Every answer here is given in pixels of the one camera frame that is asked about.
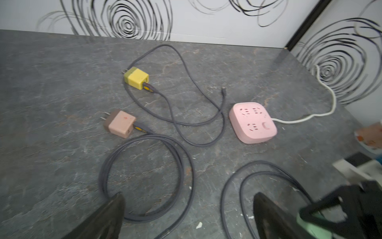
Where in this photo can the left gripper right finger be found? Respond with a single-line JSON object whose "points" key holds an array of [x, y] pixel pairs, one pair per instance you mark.
{"points": [[271, 221]]}

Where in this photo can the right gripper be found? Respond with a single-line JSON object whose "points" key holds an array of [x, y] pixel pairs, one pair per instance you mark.
{"points": [[362, 204]]}

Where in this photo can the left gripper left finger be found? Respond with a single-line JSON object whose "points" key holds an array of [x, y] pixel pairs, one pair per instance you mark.
{"points": [[104, 223]]}

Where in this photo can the green charger plug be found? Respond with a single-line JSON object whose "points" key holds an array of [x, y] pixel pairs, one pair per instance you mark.
{"points": [[314, 230]]}

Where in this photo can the pink power strip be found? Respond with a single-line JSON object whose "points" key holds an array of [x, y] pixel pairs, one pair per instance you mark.
{"points": [[251, 123]]}

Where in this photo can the white lid jar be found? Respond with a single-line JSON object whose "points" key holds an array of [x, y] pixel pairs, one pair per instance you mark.
{"points": [[370, 137]]}

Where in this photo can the brown pink charger plug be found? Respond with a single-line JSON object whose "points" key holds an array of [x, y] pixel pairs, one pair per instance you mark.
{"points": [[119, 123]]}

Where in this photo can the yellow charger plug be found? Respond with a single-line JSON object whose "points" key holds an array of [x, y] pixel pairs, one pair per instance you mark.
{"points": [[136, 78]]}

